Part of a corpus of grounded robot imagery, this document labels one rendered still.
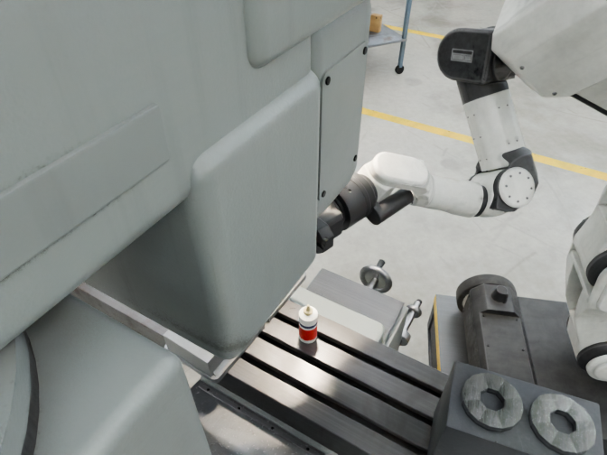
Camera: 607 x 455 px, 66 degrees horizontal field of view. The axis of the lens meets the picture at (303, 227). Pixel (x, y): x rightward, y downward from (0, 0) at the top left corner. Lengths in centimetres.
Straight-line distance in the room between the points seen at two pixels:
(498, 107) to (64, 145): 85
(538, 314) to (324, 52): 134
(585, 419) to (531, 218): 222
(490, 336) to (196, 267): 124
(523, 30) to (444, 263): 180
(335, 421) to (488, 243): 192
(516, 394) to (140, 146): 69
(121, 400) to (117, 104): 17
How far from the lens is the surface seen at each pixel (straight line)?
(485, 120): 100
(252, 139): 37
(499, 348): 153
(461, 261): 258
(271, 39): 36
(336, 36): 52
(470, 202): 96
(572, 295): 145
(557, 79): 91
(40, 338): 35
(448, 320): 179
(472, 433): 79
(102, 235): 30
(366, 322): 123
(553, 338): 165
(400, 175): 86
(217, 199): 35
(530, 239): 285
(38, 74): 25
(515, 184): 97
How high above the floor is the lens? 178
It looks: 42 degrees down
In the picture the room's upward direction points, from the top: straight up
